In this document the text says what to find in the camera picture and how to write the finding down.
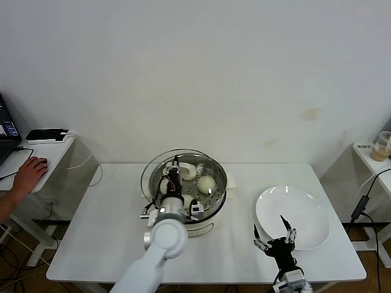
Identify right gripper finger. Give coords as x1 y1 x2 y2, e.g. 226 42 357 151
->
252 223 269 253
280 214 298 244

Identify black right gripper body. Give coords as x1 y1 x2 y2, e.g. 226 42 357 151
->
264 237 299 271

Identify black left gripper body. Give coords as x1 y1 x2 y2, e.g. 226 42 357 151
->
166 169 183 199

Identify glass pot lid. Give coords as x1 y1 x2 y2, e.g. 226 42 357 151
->
141 148 222 211

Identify perforated steel steamer basket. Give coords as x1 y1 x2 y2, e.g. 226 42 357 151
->
149 154 229 216

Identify person's hand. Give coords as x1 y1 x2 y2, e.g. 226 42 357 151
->
13 156 49 195

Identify white round plate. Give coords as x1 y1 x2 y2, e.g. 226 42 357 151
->
255 186 332 251

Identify white electric cooker pot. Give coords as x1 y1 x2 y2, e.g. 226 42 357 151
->
141 172 238 242

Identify plastic cup of milk tea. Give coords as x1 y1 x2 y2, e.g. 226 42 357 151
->
370 131 391 164

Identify black and white flat device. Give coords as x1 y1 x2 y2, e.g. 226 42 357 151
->
26 128 71 144

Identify black laptop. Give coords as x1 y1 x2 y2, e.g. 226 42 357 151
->
0 92 24 167

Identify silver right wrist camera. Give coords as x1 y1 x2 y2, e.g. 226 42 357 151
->
283 270 306 288

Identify black cable with adapter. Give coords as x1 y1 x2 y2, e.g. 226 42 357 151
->
350 168 391 271

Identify black mouse cable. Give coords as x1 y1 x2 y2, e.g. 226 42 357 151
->
0 145 35 181

